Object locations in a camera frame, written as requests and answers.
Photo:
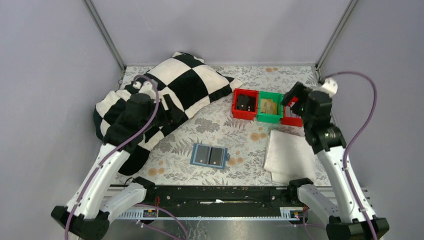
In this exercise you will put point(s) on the grey slotted cable duct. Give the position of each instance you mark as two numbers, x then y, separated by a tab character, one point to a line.
282	214

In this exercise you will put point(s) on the black white checkered pillow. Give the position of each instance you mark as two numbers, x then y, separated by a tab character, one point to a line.
191	85

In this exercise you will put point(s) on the black cards in bin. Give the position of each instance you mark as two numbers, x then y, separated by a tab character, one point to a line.
245	103

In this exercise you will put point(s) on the gold cards in bin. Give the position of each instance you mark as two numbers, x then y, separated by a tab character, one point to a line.
268	106

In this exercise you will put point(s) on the white cards in bin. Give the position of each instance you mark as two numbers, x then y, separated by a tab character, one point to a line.
289	113

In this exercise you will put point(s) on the blue card holder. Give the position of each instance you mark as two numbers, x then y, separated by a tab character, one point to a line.
226	157

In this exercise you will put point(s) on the red plastic bin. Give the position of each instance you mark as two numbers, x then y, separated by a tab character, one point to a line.
291	121
237	114

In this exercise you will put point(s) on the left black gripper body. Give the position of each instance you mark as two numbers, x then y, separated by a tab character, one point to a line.
159	116

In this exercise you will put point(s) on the white folded towel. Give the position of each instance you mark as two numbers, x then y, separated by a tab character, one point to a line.
288	157

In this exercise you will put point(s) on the floral table cloth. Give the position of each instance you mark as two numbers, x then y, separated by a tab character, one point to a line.
169	161

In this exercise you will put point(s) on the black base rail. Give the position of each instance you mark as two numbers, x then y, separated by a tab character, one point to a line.
228	201

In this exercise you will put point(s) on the green plastic bin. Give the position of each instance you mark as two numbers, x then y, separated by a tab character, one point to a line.
273	119

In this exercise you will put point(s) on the right red plastic bin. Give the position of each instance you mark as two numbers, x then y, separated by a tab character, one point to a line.
291	121

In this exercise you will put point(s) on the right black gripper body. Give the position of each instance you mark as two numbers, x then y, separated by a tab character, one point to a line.
299	109

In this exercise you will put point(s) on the black credit card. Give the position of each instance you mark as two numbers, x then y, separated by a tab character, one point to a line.
216	156
202	154

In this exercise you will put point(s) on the left red plastic bin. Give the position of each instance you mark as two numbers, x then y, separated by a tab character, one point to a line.
237	114

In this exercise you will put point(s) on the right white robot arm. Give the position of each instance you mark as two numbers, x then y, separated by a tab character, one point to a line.
351	217

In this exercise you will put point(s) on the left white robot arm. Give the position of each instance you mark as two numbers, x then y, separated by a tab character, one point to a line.
86	215

